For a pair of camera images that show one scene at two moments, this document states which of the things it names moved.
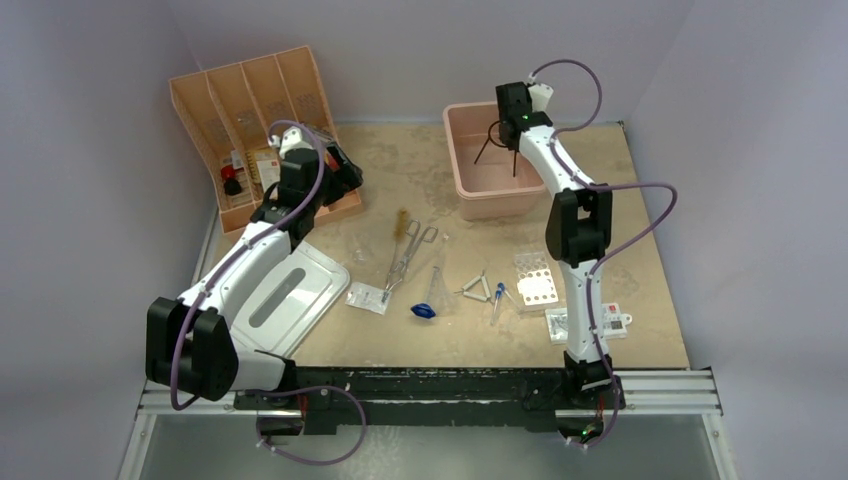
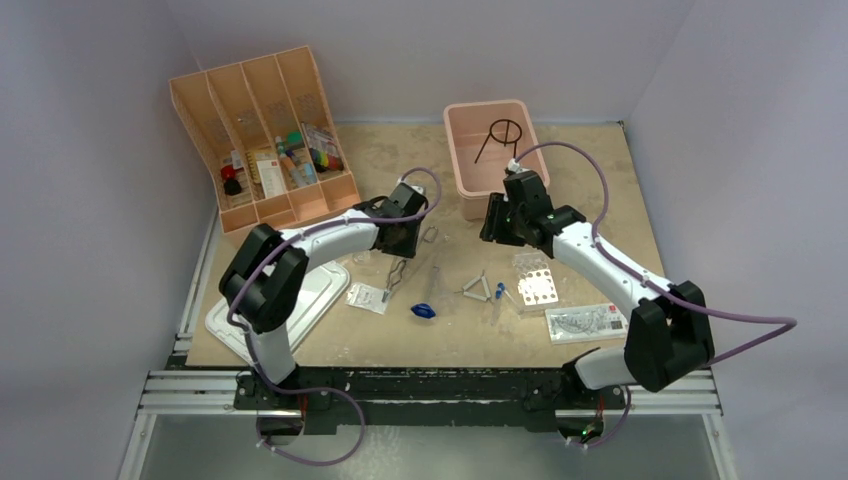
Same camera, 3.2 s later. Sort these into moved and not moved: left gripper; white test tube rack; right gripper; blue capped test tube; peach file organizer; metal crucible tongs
Moved: left gripper; right gripper
Not moved: metal crucible tongs; peach file organizer; white test tube rack; blue capped test tube
